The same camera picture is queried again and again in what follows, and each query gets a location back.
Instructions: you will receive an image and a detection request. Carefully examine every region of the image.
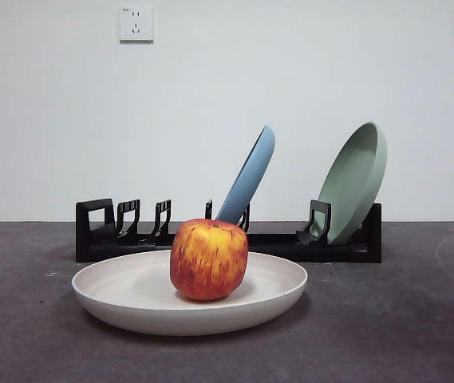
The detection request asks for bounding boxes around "blue plate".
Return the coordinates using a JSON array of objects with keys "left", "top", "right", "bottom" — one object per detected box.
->
[{"left": 215, "top": 124, "right": 277, "bottom": 227}]

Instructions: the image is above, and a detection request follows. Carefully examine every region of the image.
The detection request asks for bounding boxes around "white wall socket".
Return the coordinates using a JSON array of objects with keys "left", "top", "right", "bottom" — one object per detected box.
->
[{"left": 118, "top": 4, "right": 155, "bottom": 44}]

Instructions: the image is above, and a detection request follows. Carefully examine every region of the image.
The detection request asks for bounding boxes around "pale cream yellow plate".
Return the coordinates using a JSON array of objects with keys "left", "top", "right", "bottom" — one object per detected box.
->
[{"left": 70, "top": 249, "right": 310, "bottom": 337}]

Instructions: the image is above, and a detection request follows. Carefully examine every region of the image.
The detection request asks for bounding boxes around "red and yellow apple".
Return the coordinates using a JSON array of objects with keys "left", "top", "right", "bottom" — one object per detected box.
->
[{"left": 169, "top": 217, "right": 250, "bottom": 302}]

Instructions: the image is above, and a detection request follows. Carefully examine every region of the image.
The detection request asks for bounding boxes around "green plate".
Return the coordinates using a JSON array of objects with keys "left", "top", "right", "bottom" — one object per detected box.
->
[{"left": 315, "top": 120, "right": 389, "bottom": 246}]

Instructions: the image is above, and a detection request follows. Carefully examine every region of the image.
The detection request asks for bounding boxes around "black plastic plate rack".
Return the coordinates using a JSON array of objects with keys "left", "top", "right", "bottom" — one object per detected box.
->
[{"left": 74, "top": 197, "right": 383, "bottom": 264}]

